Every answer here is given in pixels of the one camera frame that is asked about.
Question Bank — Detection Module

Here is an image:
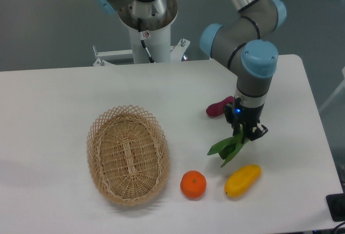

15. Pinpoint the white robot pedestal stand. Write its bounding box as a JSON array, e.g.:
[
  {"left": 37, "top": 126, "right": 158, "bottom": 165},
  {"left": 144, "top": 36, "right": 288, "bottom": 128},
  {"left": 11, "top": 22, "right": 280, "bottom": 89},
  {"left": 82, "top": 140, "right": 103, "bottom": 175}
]
[{"left": 93, "top": 25, "right": 190, "bottom": 66}]

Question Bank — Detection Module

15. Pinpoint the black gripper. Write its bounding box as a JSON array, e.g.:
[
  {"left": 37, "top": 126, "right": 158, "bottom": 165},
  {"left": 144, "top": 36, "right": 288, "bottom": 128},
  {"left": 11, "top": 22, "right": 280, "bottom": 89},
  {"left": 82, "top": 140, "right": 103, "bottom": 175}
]
[{"left": 223, "top": 97, "right": 268, "bottom": 141}]

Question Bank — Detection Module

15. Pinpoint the orange mandarin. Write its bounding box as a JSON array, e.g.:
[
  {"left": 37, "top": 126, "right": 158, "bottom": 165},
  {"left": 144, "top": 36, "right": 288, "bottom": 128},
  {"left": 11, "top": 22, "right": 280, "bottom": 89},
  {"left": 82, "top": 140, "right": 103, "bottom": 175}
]
[{"left": 180, "top": 170, "right": 207, "bottom": 199}]

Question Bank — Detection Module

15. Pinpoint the purple sweet potato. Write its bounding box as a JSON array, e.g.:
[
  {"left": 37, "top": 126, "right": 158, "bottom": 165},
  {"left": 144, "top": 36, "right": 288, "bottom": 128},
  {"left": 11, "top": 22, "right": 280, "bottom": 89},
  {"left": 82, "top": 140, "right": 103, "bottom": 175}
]
[{"left": 206, "top": 96, "right": 234, "bottom": 118}]

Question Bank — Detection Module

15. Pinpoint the black device at table edge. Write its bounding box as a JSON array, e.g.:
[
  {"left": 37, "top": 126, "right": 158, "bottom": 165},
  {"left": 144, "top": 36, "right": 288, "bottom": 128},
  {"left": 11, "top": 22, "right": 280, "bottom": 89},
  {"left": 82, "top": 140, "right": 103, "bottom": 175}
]
[{"left": 326, "top": 193, "right": 344, "bottom": 222}]

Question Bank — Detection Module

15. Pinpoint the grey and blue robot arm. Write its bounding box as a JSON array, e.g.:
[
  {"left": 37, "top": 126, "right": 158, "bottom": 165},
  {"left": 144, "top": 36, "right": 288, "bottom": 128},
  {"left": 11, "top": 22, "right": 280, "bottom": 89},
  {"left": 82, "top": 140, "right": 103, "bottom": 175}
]
[{"left": 95, "top": 0, "right": 286, "bottom": 141}]

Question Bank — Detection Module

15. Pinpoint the white frame at right edge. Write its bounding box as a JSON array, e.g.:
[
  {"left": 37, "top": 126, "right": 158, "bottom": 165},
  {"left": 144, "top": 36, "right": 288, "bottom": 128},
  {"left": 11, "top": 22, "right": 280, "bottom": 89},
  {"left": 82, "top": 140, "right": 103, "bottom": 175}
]
[{"left": 319, "top": 66, "right": 345, "bottom": 112}]

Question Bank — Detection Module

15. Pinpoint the yellow mango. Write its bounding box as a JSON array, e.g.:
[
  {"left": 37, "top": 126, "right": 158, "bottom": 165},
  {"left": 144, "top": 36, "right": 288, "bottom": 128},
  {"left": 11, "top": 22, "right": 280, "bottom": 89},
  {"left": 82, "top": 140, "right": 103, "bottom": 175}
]
[{"left": 224, "top": 164, "right": 262, "bottom": 198}]

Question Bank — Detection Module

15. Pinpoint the oval wicker basket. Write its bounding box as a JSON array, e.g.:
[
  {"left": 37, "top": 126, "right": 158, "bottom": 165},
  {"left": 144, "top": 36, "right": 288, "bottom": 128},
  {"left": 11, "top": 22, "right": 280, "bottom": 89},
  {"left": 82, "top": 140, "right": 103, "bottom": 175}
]
[{"left": 87, "top": 105, "right": 170, "bottom": 207}]

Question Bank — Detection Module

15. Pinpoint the green bok choy vegetable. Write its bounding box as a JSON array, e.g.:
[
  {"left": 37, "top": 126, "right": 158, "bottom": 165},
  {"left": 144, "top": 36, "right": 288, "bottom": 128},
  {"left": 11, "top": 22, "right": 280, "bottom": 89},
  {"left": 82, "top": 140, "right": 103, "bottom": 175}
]
[{"left": 207, "top": 130, "right": 249, "bottom": 168}]

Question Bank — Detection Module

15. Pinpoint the black cable on pedestal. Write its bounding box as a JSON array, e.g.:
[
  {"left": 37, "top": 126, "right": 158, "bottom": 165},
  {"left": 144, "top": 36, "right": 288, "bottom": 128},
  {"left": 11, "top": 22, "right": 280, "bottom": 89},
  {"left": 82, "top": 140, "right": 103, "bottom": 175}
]
[{"left": 137, "top": 18, "right": 155, "bottom": 64}]

